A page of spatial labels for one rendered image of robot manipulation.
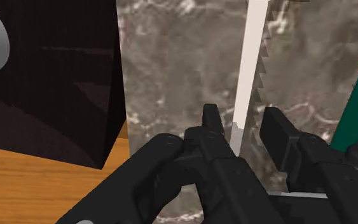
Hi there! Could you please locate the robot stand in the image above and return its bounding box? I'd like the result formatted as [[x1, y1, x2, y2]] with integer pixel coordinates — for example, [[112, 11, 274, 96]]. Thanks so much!
[[0, 0, 128, 171]]

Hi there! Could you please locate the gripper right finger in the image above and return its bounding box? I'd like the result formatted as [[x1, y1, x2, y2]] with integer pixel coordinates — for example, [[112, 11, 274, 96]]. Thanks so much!
[[259, 106, 358, 224]]

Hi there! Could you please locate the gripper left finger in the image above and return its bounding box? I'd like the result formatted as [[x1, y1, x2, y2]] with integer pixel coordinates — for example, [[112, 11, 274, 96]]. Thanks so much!
[[55, 103, 286, 224]]

